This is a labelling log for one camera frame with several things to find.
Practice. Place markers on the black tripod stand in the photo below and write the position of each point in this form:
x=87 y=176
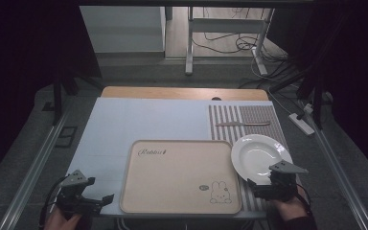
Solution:
x=57 y=96

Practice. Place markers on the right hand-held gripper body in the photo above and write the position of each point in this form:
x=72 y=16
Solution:
x=282 y=185

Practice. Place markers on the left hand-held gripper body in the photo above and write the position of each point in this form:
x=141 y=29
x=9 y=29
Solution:
x=76 y=195

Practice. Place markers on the person's right hand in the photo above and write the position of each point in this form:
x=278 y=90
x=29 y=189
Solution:
x=289 y=209

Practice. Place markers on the white power strip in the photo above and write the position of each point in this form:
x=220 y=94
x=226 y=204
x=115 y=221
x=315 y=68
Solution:
x=301 y=123

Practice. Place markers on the person's left hand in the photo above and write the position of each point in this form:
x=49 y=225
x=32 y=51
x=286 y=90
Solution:
x=60 y=221

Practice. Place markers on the aluminium floor rail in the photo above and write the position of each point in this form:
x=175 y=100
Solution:
x=338 y=166
x=35 y=166

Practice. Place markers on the grey striped placemat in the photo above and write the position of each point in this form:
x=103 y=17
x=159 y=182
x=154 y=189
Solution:
x=258 y=118

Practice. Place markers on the black stand legs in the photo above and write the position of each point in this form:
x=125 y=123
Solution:
x=316 y=92

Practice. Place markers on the beige tray with rabbit print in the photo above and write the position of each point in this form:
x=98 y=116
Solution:
x=179 y=179

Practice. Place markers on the black floor bracket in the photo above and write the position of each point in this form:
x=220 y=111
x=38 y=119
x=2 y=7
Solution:
x=66 y=136

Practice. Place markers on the white deep plate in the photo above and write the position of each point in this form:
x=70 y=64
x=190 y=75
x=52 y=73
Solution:
x=255 y=156

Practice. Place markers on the white cabinet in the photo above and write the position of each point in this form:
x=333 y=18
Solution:
x=121 y=28

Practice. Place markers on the light blue table cover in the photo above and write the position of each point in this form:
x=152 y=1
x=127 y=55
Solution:
x=140 y=121

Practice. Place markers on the white desk frame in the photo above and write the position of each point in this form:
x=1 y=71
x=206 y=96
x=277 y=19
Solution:
x=190 y=48

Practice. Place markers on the wooden knife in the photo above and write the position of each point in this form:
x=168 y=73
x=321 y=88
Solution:
x=242 y=123

